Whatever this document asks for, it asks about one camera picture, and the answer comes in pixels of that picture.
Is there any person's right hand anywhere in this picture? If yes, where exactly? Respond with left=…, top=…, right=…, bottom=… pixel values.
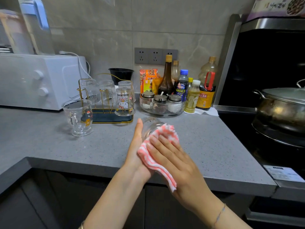
left=146, top=135, right=226, bottom=227

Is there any person's left hand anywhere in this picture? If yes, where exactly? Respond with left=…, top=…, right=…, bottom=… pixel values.
left=124, top=118, right=153, bottom=184

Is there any short textured glass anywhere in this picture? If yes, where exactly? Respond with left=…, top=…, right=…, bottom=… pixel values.
left=142, top=116, right=165, bottom=139

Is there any pink striped cloth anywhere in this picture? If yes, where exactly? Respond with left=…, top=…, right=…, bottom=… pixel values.
left=137, top=124, right=180, bottom=192

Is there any gold wire cup rack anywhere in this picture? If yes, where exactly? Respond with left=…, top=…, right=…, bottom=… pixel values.
left=77, top=73, right=134, bottom=124

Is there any cartoon cat print glass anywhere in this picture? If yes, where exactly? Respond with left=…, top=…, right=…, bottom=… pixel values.
left=115, top=87, right=136, bottom=116

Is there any penguin print glass mug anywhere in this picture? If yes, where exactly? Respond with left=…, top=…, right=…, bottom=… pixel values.
left=62, top=99, right=94, bottom=137

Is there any embossed ribbed clear glass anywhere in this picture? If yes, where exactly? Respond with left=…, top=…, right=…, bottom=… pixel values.
left=99, top=80, right=117, bottom=104

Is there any person's left forearm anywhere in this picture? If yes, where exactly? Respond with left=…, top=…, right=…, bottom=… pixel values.
left=80, top=165, right=149, bottom=229

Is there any clear round condiment tray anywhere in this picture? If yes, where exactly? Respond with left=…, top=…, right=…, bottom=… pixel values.
left=139, top=95, right=186, bottom=116

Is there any glass spice jar steel lid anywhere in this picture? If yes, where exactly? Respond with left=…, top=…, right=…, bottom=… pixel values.
left=168, top=94, right=183, bottom=113
left=153, top=92, right=168, bottom=114
left=142, top=91, right=155, bottom=109

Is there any white paper towel sheet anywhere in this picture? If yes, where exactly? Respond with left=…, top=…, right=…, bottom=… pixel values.
left=185, top=107, right=219, bottom=116

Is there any yellow seasoning pouch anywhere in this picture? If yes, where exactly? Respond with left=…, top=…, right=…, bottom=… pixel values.
left=152, top=77, right=164, bottom=94

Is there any orange seasoning packet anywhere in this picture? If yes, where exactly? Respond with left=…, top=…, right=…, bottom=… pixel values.
left=139, top=69, right=159, bottom=94

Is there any dark brown glass bottle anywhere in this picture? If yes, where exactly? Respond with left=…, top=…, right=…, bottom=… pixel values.
left=158, top=54, right=176, bottom=96

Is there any yellow liquid bottle white cap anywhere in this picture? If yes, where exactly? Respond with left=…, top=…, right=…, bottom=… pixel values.
left=184, top=80, right=201, bottom=114

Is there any black plastic bowl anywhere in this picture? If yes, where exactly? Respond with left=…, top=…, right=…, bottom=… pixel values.
left=108, top=68, right=135, bottom=86

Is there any dark bottle blue cap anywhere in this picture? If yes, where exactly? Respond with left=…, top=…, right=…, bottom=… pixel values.
left=175, top=69, right=189, bottom=102

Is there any clear bottle brown cap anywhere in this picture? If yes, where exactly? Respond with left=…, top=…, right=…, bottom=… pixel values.
left=171, top=60, right=181, bottom=81

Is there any white label sticker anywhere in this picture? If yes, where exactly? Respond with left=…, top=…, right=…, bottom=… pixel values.
left=263, top=165, right=305, bottom=183

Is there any stainless steel pot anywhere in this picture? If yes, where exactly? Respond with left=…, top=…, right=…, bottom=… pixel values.
left=253, top=89, right=305, bottom=134

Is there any white microwave oven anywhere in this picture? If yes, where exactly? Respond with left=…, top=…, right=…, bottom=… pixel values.
left=0, top=53, right=89, bottom=111

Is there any steel pot lid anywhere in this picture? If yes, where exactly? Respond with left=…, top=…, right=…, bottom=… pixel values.
left=262, top=79, right=305, bottom=104

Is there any clear jug blue lid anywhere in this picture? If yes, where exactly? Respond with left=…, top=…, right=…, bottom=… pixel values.
left=18, top=0, right=55, bottom=55

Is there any clear container pink lid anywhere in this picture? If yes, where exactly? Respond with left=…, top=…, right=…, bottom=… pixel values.
left=0, top=9, right=35, bottom=55

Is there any purple food packet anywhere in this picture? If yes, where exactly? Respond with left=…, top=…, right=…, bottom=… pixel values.
left=247, top=0, right=305, bottom=22

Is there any thin string bracelet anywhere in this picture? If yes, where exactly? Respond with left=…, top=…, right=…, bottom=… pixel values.
left=213, top=204, right=226, bottom=229

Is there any large bottle red handle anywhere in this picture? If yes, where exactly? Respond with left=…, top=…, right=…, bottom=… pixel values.
left=196, top=56, right=219, bottom=110

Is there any grey wall socket panel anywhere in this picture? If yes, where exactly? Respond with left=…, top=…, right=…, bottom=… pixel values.
left=134, top=47, right=179, bottom=65

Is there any white power cable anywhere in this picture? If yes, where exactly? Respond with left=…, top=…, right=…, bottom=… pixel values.
left=59, top=51, right=92, bottom=79

